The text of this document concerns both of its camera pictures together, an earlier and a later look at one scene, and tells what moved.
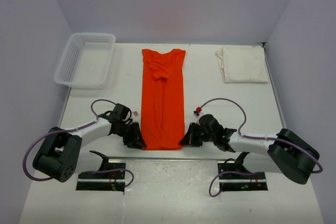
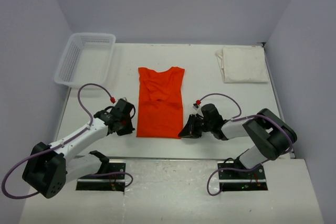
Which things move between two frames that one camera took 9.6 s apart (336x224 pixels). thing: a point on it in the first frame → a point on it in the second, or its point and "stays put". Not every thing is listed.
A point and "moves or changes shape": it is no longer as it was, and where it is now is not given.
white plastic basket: (85, 61) stays put
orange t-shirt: (163, 124) moves or changes shape
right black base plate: (232, 178) stays put
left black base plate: (112, 179) stays put
